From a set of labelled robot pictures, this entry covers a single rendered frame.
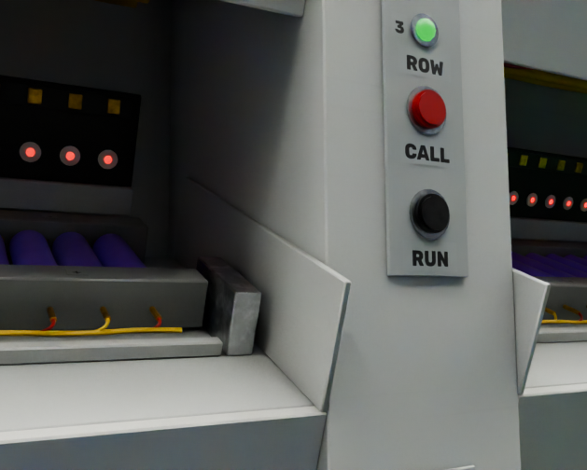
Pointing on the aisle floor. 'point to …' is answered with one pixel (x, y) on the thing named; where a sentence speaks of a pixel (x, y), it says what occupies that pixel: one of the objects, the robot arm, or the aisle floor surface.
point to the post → (360, 217)
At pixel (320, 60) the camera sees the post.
